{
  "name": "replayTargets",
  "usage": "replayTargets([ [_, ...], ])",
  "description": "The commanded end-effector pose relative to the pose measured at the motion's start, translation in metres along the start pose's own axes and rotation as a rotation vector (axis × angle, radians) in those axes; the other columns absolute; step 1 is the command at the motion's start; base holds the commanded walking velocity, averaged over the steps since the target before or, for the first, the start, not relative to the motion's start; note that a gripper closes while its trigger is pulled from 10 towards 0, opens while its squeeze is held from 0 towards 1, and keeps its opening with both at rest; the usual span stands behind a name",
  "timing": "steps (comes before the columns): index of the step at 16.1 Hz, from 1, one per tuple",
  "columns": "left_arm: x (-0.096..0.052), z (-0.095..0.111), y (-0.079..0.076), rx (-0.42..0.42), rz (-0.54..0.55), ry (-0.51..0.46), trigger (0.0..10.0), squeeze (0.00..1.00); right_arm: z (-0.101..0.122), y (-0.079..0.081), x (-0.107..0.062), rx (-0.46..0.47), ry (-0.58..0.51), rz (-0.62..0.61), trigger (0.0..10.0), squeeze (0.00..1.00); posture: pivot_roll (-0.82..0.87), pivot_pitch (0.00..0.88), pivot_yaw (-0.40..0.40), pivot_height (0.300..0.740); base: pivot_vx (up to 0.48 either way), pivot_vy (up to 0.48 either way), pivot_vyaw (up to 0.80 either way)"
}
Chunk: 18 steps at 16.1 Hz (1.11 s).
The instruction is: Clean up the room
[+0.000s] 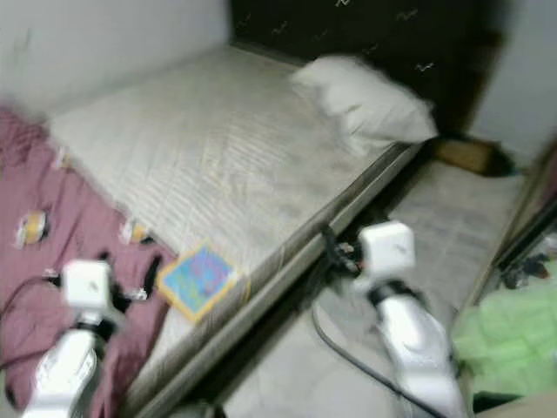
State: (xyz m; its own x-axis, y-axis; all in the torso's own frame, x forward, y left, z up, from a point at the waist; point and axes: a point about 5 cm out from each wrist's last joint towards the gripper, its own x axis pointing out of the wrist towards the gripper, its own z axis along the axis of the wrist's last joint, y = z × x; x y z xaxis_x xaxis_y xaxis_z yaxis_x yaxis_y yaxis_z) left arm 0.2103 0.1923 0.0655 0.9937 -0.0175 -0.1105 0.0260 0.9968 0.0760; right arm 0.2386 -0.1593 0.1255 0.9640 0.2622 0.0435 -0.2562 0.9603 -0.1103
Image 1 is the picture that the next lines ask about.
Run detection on colourful children's book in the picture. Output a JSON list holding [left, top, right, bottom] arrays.
[[155, 244, 241, 324]]

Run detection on white pillow with green print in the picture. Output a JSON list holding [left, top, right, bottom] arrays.
[[289, 54, 439, 158]]

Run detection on maroon printed blanket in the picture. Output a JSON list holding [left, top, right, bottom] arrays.
[[0, 106, 166, 412]]

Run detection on metal wardrobe floor track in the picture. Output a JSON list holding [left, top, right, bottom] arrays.
[[466, 148, 557, 307]]

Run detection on white quilted mattress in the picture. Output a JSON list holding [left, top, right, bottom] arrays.
[[48, 44, 423, 418]]

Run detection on light green fabric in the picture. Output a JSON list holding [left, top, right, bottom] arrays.
[[451, 279, 557, 407]]

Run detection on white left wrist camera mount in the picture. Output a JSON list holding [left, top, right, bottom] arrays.
[[61, 260, 115, 320]]

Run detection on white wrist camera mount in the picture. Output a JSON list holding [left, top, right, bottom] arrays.
[[359, 222, 417, 289], [61, 260, 115, 320]]

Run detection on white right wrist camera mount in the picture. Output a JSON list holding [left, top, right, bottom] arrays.
[[359, 222, 417, 289]]

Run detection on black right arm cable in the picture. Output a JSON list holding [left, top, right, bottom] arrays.
[[312, 279, 427, 415]]

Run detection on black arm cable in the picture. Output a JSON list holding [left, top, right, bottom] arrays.
[[0, 274, 66, 349], [312, 279, 427, 415]]

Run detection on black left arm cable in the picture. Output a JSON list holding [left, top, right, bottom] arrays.
[[0, 274, 66, 349]]

